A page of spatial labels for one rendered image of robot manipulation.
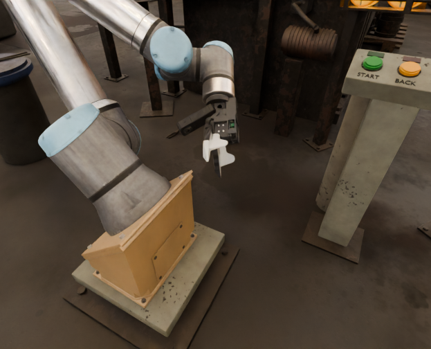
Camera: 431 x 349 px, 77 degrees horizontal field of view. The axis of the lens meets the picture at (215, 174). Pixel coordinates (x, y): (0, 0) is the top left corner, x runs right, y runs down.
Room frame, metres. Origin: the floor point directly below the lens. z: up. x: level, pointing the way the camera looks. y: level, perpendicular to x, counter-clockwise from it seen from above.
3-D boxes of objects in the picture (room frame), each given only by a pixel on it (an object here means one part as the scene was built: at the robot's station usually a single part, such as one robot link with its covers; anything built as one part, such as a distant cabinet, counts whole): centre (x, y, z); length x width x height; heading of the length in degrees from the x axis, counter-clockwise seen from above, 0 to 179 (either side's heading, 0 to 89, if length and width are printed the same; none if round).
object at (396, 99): (0.61, -0.43, 0.31); 0.24 x 0.16 x 0.62; 61
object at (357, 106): (0.77, -0.47, 0.26); 0.12 x 0.12 x 0.52
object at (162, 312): (0.46, 0.18, 0.10); 0.32 x 0.32 x 0.04; 62
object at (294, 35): (1.30, -0.42, 0.27); 0.22 x 0.13 x 0.53; 61
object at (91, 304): (0.46, 0.18, 0.04); 0.40 x 0.40 x 0.08; 62
